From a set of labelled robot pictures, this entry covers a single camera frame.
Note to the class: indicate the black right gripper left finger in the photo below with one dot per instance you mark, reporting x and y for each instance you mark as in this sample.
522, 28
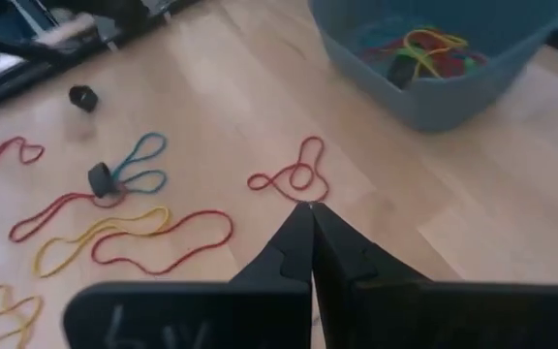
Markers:
259, 315

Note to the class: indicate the large thin yellow rubber band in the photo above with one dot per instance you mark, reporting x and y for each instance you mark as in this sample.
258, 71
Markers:
453, 38

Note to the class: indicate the blue-grey plastic bin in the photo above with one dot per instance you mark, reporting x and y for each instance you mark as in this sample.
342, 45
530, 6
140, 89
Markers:
443, 106

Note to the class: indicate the long thin red rubber band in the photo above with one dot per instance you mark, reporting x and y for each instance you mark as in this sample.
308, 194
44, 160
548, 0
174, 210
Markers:
11, 236

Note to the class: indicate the thin blue looped rubber band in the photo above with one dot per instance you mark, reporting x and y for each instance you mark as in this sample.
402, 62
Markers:
165, 141

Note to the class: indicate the twisted thin red rubber band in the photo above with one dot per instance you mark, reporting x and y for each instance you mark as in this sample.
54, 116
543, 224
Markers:
250, 182

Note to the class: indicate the large thin red rubber band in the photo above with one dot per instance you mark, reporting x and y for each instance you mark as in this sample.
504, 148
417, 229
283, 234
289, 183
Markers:
231, 231

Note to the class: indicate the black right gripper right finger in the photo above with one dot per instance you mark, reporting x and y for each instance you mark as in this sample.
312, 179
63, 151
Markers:
405, 315

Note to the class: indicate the long thin yellow rubber band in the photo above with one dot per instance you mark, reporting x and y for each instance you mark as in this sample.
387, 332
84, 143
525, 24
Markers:
167, 217

